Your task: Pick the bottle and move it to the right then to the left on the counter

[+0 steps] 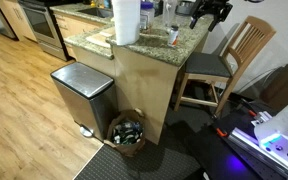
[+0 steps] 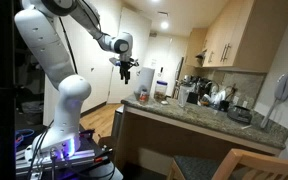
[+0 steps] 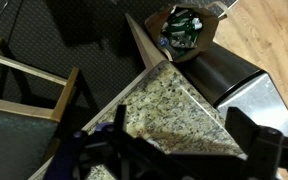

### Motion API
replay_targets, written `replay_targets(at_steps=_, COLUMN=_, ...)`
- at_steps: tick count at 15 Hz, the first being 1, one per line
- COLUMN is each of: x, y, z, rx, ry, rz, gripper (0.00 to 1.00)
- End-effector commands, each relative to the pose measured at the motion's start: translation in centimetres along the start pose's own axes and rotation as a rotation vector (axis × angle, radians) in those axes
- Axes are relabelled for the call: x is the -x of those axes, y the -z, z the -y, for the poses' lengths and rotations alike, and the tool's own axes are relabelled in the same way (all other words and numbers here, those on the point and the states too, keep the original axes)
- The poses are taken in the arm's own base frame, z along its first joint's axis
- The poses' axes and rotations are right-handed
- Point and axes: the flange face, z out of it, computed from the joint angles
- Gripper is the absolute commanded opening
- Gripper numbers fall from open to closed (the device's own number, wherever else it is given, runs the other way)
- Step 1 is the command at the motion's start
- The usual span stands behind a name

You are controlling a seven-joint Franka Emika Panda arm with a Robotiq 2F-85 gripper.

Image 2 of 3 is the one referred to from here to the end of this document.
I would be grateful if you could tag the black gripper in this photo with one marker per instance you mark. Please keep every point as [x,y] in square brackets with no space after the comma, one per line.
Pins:
[125,65]

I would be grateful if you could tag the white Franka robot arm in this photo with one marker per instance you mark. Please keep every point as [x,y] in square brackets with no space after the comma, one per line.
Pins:
[50,50]

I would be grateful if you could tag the granite kitchen counter island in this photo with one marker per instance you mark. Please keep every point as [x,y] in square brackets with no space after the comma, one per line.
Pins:
[170,140]

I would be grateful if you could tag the white door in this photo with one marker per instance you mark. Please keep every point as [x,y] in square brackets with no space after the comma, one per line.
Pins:
[127,60]

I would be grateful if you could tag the small white dish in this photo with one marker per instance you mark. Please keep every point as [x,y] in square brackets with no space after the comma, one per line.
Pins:
[164,102]

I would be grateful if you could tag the clear glass jar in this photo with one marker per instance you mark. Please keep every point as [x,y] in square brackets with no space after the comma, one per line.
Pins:
[183,96]

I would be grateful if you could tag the round ceiling light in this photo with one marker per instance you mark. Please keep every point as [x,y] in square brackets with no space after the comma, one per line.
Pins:
[164,25]

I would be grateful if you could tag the small black box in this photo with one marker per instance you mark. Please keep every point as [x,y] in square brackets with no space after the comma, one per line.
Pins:
[192,98]

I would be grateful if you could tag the ceiling air vent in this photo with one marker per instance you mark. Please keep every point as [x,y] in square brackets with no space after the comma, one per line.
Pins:
[163,13]

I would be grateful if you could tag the black coffee maker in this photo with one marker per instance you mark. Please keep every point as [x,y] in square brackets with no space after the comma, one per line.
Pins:
[202,86]

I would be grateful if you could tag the white crumpled bag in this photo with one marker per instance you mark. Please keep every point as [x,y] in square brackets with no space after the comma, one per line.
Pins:
[217,96]

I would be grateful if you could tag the dark waste bin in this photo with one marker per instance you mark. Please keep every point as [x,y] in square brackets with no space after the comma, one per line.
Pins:
[32,112]

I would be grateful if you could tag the black mug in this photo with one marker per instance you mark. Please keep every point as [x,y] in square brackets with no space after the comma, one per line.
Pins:
[224,105]

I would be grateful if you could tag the beige upper kitchen cabinets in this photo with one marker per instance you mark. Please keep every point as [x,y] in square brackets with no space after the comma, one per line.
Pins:
[237,36]

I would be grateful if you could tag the black toaster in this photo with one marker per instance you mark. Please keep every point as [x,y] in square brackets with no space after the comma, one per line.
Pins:
[240,115]

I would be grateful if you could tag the black vertical stand pole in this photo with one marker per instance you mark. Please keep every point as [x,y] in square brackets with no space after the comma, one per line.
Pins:
[4,90]

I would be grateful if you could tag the wooden chair with dark cushion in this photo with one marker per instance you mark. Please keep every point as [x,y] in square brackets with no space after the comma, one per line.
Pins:
[244,165]

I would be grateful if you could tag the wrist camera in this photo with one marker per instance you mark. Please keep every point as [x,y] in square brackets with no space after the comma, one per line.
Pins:
[114,61]

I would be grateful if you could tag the white wall outlet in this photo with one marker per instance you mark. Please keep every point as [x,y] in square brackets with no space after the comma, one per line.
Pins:
[236,99]

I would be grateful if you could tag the grey wall phone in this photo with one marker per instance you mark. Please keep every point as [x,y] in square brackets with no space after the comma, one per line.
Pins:
[282,90]

